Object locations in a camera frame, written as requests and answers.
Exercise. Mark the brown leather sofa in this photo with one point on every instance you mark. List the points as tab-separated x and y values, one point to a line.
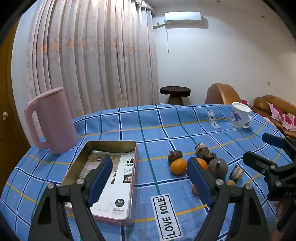
263	104

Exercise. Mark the orange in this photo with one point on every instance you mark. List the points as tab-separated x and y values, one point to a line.
202	163
194	189
178	166

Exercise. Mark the printed paper leaflet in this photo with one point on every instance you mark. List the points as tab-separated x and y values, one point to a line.
120	176

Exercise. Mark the pink plastic jug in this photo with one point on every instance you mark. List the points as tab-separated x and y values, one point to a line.
57	120

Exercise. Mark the dark brown knobbly fruit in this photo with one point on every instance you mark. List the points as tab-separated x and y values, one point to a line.
210	156
174	155

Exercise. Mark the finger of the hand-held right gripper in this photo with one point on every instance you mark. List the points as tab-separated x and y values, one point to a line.
256	161
274	140

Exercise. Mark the dark brown round stool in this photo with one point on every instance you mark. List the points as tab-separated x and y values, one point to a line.
174	90

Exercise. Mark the pink floral cloth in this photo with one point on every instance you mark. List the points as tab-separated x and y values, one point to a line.
245	103
283	117

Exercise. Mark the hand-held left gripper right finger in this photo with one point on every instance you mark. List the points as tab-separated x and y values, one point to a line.
198	180

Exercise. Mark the small tan round fruit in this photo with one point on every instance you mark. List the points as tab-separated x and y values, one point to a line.
231	183

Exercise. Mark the brown leather armchair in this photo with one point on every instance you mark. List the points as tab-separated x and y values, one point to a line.
219	93

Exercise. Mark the beige floral curtain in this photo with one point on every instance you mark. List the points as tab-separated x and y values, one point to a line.
92	58

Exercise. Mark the wooden door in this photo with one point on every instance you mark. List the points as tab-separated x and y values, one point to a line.
11	104

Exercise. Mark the metal tin box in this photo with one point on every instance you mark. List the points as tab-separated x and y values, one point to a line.
111	146

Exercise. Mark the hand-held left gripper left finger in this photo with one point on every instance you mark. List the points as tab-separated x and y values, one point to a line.
101	180

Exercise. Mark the white mug with blue print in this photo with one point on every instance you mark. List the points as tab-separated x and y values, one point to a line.
239	114

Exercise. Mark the small brown jar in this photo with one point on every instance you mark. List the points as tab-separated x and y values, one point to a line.
201	149

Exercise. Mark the white air conditioner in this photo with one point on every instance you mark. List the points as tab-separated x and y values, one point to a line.
185	19

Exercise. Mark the blue plaid tablecloth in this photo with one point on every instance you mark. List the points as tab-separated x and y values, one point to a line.
150	129

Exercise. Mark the brass door knob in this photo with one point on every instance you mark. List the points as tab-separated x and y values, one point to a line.
4	115

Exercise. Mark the purple round fruit with stem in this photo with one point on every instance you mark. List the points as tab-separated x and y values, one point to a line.
218	169

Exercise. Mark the blue and white cupcake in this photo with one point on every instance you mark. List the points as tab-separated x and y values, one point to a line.
236	173

